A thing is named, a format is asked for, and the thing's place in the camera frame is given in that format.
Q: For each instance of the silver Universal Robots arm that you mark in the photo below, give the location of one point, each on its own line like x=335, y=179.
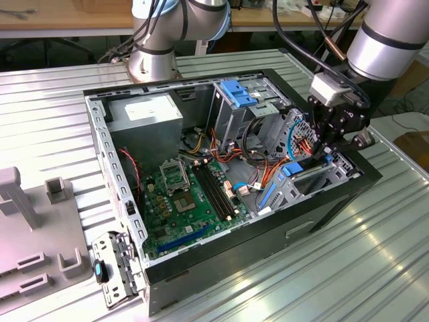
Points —
x=385, y=43

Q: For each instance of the grey power supply unit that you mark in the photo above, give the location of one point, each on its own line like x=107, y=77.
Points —
x=147, y=141

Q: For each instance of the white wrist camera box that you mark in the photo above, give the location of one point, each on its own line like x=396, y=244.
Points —
x=328, y=87

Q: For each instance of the brown cardboard box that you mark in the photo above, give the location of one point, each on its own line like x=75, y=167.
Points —
x=415, y=82
x=415, y=147

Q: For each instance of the blue plastic drive latch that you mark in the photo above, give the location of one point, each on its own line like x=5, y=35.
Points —
x=234, y=94

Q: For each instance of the hard disk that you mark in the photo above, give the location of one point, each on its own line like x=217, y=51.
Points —
x=293, y=168

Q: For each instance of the green motherboard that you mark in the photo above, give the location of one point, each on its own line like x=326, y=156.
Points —
x=167, y=223

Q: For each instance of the blue expansion slot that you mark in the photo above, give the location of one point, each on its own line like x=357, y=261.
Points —
x=184, y=239

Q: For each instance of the metal slot cover bracket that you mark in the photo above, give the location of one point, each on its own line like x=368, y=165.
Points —
x=100, y=245

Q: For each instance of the grey parts rack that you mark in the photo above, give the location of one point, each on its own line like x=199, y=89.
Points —
x=43, y=234

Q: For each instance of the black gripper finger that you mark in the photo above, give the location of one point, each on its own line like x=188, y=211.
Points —
x=352, y=141
x=320, y=120

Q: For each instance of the metal disk bay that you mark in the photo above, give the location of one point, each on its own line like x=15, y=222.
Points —
x=340, y=169

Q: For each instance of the black PC case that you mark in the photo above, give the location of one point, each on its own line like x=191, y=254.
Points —
x=234, y=265

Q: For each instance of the black RAM slot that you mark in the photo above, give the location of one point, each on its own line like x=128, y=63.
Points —
x=218, y=191
x=209, y=192

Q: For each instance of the grey metal drive cage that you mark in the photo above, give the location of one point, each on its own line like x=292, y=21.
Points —
x=229, y=120

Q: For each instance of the wooden desk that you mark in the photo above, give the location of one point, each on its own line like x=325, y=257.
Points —
x=67, y=20

